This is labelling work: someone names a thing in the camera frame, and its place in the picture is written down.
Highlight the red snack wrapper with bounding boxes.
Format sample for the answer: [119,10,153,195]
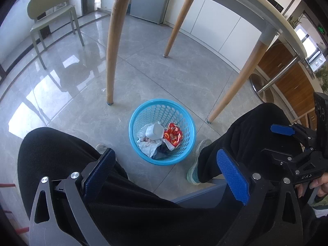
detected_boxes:
[163,123,183,150]

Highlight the white plastic bag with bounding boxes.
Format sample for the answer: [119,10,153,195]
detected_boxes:
[137,123,163,158]

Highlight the blue plastic snack bag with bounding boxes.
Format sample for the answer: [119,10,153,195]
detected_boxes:
[151,143,171,160]

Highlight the clear plastic cup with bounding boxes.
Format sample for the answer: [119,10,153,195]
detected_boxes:
[145,123,165,140]

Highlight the blue plastic trash basket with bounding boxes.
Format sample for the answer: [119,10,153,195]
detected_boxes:
[128,99,196,166]

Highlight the kitchen counter cabinets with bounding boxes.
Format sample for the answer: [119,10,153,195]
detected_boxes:
[180,0,261,72]

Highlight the person's right hand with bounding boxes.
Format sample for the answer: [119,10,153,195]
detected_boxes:
[296,172,328,198]

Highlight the wooden cabinet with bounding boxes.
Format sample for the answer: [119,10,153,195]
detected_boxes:
[258,39,317,128]

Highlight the metal bar stool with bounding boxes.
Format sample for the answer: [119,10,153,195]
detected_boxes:
[250,55,300,103]

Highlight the grey sneaker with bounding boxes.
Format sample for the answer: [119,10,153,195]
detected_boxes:
[96,144,108,154]

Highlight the teal sneaker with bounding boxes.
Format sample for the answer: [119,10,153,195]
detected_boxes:
[186,139,212,186]

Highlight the potted green plant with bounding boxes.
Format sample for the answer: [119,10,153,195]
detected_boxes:
[287,16,306,30]

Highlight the round white table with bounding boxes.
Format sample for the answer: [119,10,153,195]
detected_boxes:
[106,0,307,122]

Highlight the silver refrigerator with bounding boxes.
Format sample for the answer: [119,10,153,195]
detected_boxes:
[130,0,169,24]

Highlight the green chair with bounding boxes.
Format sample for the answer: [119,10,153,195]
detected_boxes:
[27,0,84,68]

